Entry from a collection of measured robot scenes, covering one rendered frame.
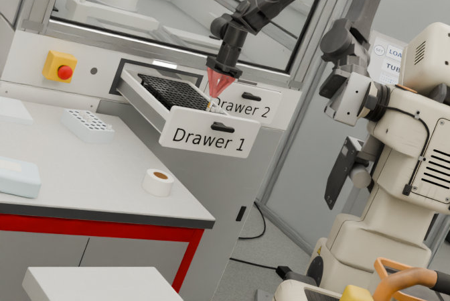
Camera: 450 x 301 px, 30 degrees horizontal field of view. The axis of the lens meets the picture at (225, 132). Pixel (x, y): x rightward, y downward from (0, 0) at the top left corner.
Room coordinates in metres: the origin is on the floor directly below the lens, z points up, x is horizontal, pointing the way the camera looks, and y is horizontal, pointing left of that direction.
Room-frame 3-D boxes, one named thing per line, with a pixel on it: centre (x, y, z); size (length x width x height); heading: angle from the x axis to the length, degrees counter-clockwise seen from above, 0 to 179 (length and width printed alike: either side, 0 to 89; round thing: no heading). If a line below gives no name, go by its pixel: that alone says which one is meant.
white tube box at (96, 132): (2.09, 0.34, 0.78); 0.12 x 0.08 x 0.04; 51
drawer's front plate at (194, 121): (2.15, 0.03, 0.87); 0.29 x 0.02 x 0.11; 129
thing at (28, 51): (2.80, 0.51, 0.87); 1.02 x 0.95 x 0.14; 129
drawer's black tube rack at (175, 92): (2.31, 0.16, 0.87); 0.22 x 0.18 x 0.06; 39
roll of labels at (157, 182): (1.90, 0.10, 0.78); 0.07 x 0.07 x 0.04
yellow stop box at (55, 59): (2.18, 0.48, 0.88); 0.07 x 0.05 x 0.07; 129
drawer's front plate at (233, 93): (2.60, -0.01, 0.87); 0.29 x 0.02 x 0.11; 129
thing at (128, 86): (2.32, 0.16, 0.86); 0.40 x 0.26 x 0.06; 39
